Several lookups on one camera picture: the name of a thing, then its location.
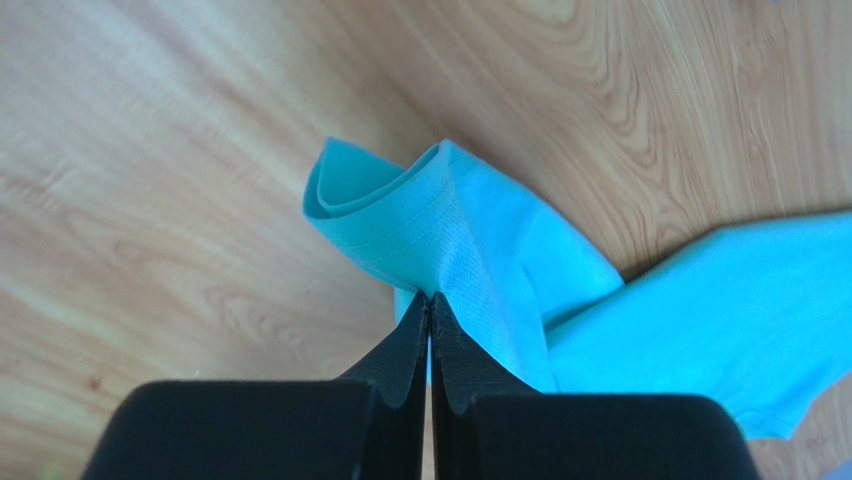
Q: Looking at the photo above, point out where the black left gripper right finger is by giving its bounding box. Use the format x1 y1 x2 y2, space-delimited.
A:
429 294 758 479

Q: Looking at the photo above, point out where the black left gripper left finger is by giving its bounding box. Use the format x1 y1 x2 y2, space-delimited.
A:
83 294 428 479

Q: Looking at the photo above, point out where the mint green t shirt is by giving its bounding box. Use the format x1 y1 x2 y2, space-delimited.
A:
303 138 851 439

